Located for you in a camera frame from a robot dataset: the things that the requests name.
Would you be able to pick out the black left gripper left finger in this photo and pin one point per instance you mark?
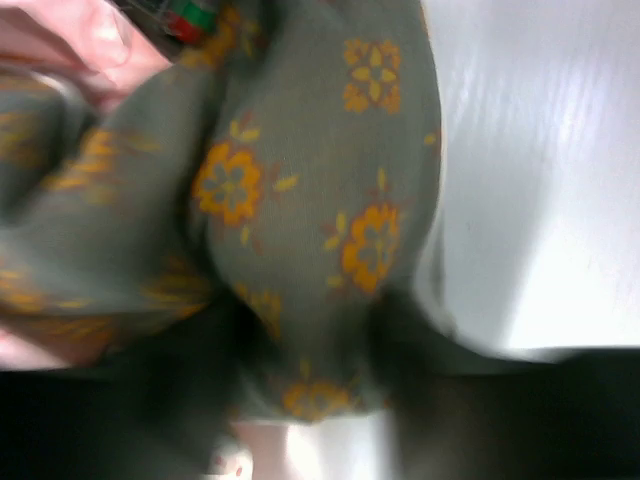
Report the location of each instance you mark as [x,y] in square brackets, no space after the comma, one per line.
[155,410]

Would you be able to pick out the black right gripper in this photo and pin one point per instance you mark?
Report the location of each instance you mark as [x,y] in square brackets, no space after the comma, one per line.
[171,25]

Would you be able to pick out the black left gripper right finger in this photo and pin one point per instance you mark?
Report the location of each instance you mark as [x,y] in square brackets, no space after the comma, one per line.
[458,414]

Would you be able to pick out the pink bunny print pillowcase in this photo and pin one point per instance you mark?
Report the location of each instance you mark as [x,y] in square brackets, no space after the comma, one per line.
[91,43]

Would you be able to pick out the grey floral pillow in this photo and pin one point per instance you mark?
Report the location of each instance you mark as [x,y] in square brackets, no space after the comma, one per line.
[291,160]

